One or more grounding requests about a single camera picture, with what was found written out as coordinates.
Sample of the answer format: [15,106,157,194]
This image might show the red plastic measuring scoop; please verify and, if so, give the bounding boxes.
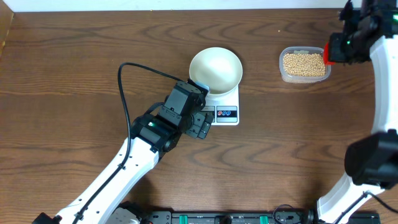
[323,42,335,65]

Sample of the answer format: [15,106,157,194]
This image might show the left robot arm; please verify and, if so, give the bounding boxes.
[34,80,213,223]

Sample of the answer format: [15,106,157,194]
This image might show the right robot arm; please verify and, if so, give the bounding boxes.
[313,0,397,223]

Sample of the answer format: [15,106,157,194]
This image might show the white digital kitchen scale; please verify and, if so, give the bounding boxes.
[202,87,239,126]

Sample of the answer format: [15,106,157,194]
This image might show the white round bowl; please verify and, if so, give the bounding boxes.
[189,47,243,96]

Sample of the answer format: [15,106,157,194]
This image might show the soybeans in container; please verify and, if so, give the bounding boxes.
[283,54,326,77]

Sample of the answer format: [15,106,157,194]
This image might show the clear plastic container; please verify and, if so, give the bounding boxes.
[279,47,331,83]

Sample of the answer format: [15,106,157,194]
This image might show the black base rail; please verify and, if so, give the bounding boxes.
[142,210,381,224]

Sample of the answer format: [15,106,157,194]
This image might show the small black cable loop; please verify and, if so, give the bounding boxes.
[272,203,303,224]

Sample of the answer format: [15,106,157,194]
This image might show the left black cable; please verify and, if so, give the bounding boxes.
[71,62,184,224]

